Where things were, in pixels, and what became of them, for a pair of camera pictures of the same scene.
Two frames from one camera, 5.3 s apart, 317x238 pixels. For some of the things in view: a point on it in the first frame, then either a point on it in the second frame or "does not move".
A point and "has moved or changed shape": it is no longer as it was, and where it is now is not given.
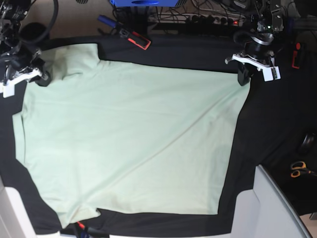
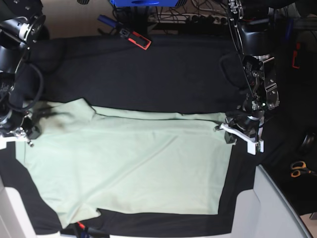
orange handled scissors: (299, 167) does not move
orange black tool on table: (134, 38) does not move
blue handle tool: (107, 20) does not move
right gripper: (258, 48) -> (250, 122)
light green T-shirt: (125, 136) has moved or changed shape
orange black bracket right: (295, 52) does not move
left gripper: (20, 58) -> (18, 124)
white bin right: (266, 211) does not move
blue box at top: (145, 3) does not move
